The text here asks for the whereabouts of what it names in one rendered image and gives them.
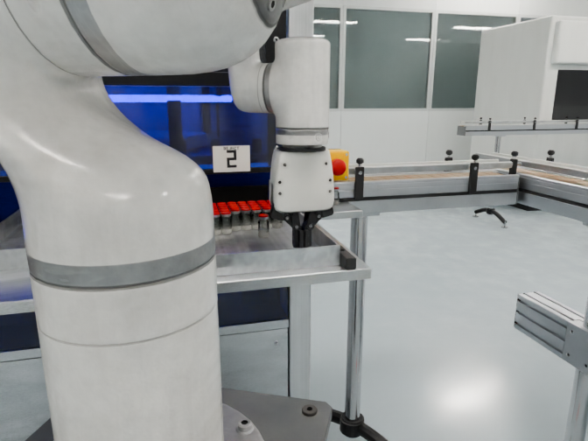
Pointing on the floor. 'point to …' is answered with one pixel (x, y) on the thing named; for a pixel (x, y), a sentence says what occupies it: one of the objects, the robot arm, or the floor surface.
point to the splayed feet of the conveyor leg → (355, 427)
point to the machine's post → (297, 372)
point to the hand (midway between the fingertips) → (301, 240)
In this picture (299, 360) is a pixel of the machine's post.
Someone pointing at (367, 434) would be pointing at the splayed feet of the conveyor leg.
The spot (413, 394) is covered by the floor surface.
